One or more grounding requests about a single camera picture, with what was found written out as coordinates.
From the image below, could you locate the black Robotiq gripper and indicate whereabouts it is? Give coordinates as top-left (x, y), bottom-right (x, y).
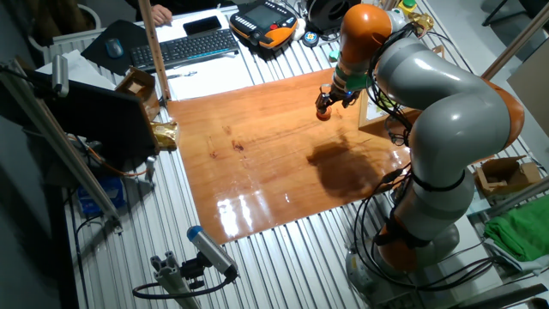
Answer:
top-left (316, 83), bottom-right (361, 116)

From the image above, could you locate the black sleeved forearm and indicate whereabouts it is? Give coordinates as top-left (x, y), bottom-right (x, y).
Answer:
top-left (124, 0), bottom-right (224, 18)

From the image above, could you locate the person's bare hand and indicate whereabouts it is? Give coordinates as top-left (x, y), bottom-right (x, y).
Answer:
top-left (150, 3), bottom-right (173, 27)

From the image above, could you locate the wooden framed toy backboard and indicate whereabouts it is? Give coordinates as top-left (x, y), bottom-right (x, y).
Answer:
top-left (357, 88), bottom-right (424, 139)

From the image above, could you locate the round blue white badge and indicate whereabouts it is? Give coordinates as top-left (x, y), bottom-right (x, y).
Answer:
top-left (301, 30), bottom-right (320, 48)

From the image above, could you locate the small white figure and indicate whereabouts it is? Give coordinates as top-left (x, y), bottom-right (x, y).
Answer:
top-left (291, 17), bottom-right (307, 42)

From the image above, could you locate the large varnished wooden board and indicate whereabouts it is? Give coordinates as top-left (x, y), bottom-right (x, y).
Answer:
top-left (166, 64), bottom-right (497, 245)

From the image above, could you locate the black filament spool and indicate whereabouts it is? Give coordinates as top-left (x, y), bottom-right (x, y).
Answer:
top-left (305, 0), bottom-right (349, 35)

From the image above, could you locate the orange black teach pendant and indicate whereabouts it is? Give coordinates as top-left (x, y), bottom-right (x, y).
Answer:
top-left (228, 0), bottom-right (299, 51)

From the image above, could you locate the white paper sheet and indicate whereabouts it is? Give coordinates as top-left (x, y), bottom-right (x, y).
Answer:
top-left (36, 49), bottom-right (117, 91)
top-left (154, 8), bottom-right (254, 102)

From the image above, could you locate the silver pen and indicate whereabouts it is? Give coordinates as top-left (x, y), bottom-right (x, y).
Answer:
top-left (166, 70), bottom-right (198, 81)

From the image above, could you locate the black smartphone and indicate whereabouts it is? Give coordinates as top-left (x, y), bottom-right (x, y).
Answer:
top-left (182, 15), bottom-right (223, 37)

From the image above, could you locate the black computer keyboard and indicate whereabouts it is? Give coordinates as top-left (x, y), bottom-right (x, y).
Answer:
top-left (129, 27), bottom-right (240, 73)

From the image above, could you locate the gold foil bag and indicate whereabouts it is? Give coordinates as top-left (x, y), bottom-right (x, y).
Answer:
top-left (149, 121), bottom-right (179, 151)

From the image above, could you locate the small open cardboard box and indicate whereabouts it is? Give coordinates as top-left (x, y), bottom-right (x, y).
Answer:
top-left (114, 66), bottom-right (160, 121)

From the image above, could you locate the open cardboard box with flaps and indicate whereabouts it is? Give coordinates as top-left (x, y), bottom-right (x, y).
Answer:
top-left (474, 154), bottom-right (542, 198)

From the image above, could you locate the slanted metal pole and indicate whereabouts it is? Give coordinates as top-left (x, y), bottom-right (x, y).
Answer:
top-left (480, 2), bottom-right (549, 81)

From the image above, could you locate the grey flat panel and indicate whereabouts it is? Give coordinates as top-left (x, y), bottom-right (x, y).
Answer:
top-left (506, 49), bottom-right (549, 125)

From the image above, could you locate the blue grey computer mouse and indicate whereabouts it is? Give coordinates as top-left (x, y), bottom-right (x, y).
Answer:
top-left (105, 37), bottom-right (125, 60)

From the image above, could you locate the black flat panel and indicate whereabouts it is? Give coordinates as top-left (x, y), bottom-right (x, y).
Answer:
top-left (25, 70), bottom-right (160, 173)

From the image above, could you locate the short aluminium profile piece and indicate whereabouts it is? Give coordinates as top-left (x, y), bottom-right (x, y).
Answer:
top-left (149, 251), bottom-right (202, 309)

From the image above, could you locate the black mouse pad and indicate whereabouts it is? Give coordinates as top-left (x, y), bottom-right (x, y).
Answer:
top-left (80, 19), bottom-right (149, 77)

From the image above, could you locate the green cloth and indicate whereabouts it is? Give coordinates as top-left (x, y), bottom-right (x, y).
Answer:
top-left (483, 195), bottom-right (549, 264)

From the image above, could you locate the blue plastic package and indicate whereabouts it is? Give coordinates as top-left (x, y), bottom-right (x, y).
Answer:
top-left (76, 175), bottom-right (127, 215)

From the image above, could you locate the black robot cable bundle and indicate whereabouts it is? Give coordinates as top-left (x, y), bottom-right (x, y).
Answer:
top-left (351, 21), bottom-right (498, 293)

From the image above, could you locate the slanted wooden post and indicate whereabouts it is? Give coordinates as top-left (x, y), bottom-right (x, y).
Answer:
top-left (136, 0), bottom-right (172, 102)

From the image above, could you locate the silver camera blue end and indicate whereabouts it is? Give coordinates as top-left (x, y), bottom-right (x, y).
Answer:
top-left (186, 225), bottom-right (239, 280)

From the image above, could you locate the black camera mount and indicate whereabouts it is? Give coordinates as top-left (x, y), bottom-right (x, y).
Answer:
top-left (179, 252), bottom-right (211, 291)

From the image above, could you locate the aluminium rail beam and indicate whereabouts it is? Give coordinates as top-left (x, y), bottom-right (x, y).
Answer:
top-left (486, 175), bottom-right (549, 218)

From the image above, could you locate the orange cable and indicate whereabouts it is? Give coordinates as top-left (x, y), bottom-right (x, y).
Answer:
top-left (70, 135), bottom-right (149, 178)

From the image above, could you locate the black camera cable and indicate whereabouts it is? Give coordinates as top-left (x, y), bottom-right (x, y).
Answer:
top-left (131, 274), bottom-right (235, 300)

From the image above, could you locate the silver depth camera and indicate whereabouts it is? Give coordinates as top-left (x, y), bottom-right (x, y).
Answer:
top-left (51, 54), bottom-right (70, 99)

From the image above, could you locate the long aluminium frame beam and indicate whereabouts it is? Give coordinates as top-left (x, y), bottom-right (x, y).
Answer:
top-left (0, 58), bottom-right (124, 233)

